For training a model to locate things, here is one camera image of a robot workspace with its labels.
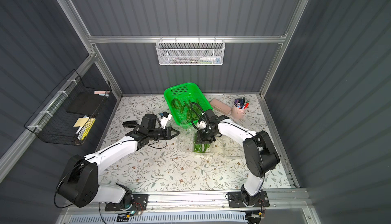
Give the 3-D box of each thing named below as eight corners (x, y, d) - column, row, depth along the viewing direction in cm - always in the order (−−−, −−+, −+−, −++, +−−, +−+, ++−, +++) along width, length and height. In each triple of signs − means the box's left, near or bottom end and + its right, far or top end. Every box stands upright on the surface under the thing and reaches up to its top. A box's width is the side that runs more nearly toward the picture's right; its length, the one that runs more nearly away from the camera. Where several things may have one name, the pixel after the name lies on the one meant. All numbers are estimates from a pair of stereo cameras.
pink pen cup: (232, 120, 107) (236, 108, 97) (230, 109, 114) (233, 96, 103) (245, 120, 107) (250, 108, 97) (242, 109, 114) (247, 96, 103)
